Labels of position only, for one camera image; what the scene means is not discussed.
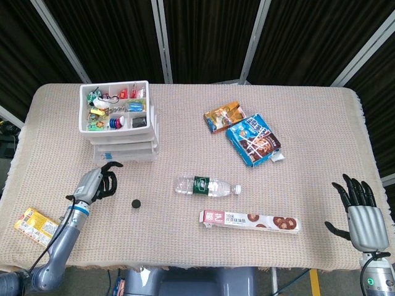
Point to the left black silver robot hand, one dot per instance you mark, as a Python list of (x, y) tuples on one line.
[(89, 185)]

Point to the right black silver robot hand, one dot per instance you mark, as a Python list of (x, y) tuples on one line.
[(367, 226)]

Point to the small black disc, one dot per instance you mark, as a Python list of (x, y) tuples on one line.
[(136, 203)]

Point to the clear plastic drawer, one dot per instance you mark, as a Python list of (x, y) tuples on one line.
[(129, 144), (132, 154), (123, 139)]

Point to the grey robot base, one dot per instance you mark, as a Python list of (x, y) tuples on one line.
[(185, 283)]

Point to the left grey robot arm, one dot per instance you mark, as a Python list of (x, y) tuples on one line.
[(58, 246)]

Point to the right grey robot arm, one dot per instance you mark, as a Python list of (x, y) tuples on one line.
[(379, 277)]

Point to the yellow snack packet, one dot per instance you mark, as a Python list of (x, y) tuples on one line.
[(31, 223)]

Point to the green striped snack packet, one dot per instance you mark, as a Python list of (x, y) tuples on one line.
[(135, 106)]

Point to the long white baking paper box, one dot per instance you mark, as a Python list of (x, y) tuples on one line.
[(247, 220)]

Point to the blue cookie packet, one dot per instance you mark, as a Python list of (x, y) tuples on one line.
[(253, 142)]

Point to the orange snack packet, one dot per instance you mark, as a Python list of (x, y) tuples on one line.
[(222, 117)]

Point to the blue clips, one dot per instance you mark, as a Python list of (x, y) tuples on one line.
[(106, 155)]

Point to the green orange candies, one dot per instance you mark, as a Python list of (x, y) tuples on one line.
[(94, 124)]

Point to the row of coloured discs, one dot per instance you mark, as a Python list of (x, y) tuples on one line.
[(114, 121)]

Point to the small black block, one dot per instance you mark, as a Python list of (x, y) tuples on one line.
[(138, 121)]

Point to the green trinket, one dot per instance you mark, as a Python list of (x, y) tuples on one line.
[(92, 94)]

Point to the small red trinket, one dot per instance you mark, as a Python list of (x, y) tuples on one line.
[(123, 92)]

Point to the beige woven tablecloth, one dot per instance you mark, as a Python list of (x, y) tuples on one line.
[(185, 154)]

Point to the blue red packet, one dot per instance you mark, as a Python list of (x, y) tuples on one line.
[(118, 285)]

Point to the red white packets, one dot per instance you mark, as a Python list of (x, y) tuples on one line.
[(137, 91)]

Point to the white table leg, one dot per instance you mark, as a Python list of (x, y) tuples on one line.
[(274, 280)]

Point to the dark partition panel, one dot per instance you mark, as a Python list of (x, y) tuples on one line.
[(111, 37), (18, 46), (210, 37), (314, 37), (379, 108)]

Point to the clear green-label water bottle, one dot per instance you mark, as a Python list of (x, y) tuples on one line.
[(216, 188)]

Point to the grey metal partition post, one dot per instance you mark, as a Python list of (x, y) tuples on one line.
[(364, 52), (162, 40), (12, 118), (388, 179), (61, 40), (256, 40)]

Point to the white plastic drawer organizer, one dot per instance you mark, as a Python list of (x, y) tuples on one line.
[(83, 108)]

